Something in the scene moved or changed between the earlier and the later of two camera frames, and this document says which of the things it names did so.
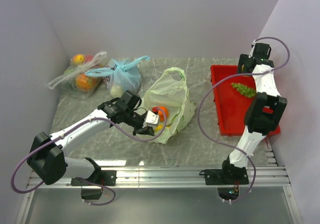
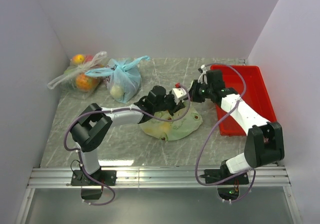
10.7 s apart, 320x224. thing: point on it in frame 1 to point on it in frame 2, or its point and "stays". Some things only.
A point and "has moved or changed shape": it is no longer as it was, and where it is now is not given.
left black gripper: [147, 130] to [176, 107]
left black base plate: [103, 177] stays
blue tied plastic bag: [120, 77] stays
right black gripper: [244, 59] to [193, 93]
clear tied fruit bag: [74, 77] stays
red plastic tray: [231, 106] stays
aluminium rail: [261, 176] stays
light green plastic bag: [170, 93] has moved or changed shape
